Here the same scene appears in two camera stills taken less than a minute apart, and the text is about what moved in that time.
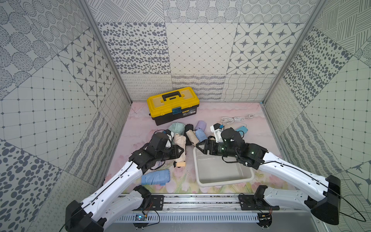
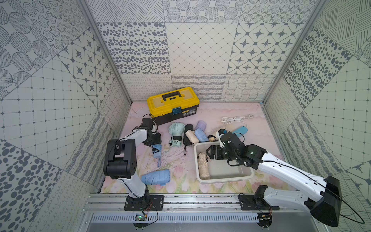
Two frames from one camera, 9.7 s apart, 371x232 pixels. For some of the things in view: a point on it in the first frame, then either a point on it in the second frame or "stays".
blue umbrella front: (160, 177) stays
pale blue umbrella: (200, 135) stays
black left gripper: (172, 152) -> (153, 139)
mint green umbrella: (177, 128) stays
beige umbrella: (180, 140) -> (203, 166)
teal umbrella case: (243, 128) stays
